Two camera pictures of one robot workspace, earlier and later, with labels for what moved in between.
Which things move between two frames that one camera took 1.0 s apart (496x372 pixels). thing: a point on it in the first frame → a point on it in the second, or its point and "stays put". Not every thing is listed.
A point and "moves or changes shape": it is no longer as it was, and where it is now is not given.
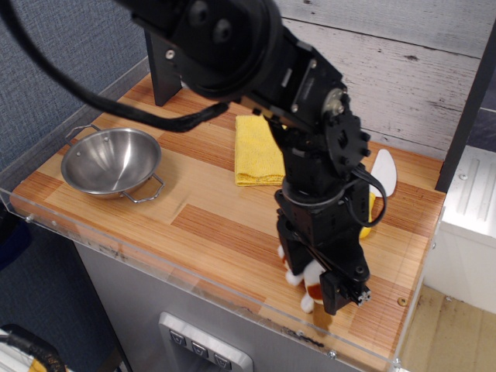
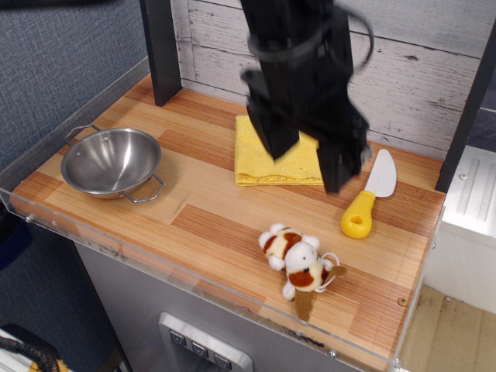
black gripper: [331, 224] → [308, 82]
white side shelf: [462, 265] stays put
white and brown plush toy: [311, 277] moves or changes shape
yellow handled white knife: [384, 169] stays put
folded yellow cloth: [259, 160] stays put
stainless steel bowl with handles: [113, 163] stays put
